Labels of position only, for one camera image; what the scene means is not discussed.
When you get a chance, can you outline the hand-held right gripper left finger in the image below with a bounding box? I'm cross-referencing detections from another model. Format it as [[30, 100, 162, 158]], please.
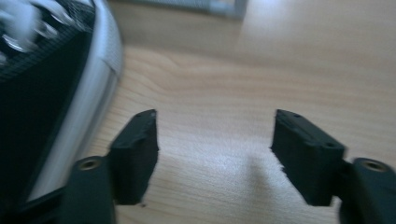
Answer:
[[107, 108, 160, 206]]

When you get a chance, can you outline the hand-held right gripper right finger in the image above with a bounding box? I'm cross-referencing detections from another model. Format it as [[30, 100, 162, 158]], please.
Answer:
[[269, 108, 347, 207]]

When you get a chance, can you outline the black canvas sneaker white sole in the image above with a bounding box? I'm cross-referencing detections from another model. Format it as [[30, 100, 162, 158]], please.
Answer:
[[0, 0, 126, 218]]

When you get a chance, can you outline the grey frame bar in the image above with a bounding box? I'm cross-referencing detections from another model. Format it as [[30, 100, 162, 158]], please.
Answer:
[[136, 0, 249, 21]]

